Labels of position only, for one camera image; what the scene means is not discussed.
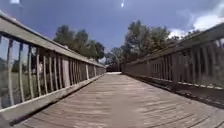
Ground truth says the wooden plank bridge deck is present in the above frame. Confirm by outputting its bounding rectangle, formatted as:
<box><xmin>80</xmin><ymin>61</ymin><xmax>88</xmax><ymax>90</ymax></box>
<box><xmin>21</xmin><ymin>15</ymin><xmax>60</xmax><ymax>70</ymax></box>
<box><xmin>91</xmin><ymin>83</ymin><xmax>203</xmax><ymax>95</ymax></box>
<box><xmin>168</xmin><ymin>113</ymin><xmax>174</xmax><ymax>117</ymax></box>
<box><xmin>11</xmin><ymin>73</ymin><xmax>224</xmax><ymax>128</ymax></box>

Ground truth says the group of trees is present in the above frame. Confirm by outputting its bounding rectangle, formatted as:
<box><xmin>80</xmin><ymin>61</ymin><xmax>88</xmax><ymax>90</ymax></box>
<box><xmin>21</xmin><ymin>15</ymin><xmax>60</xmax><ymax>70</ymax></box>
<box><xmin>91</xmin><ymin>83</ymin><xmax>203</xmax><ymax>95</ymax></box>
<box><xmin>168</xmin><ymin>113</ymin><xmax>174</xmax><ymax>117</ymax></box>
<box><xmin>52</xmin><ymin>24</ymin><xmax>106</xmax><ymax>63</ymax></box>
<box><xmin>105</xmin><ymin>19</ymin><xmax>204</xmax><ymax>66</ymax></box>

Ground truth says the wooden bridge railing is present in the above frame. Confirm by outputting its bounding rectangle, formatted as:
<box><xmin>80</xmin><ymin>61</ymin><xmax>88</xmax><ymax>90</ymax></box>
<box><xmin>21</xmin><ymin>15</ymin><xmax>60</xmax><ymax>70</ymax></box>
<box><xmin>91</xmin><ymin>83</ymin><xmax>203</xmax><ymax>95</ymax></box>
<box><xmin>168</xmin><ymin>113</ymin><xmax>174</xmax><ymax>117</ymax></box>
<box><xmin>0</xmin><ymin>12</ymin><xmax>107</xmax><ymax>126</ymax></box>
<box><xmin>121</xmin><ymin>22</ymin><xmax>224</xmax><ymax>109</ymax></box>

